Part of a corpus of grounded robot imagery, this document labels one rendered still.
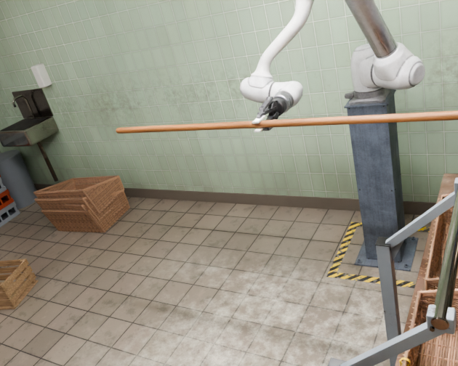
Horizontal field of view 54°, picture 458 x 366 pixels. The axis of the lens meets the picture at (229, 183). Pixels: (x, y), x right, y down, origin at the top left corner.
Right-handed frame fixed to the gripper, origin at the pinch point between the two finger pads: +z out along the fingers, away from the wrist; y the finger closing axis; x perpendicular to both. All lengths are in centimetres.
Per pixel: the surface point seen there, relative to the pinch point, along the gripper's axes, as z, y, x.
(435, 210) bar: 39, 11, -70
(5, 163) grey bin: -89, 67, 350
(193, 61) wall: -122, -1, 111
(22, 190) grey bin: -92, 101, 350
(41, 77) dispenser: -113, -8, 272
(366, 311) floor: -25, 120, -24
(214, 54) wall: -122, -4, 92
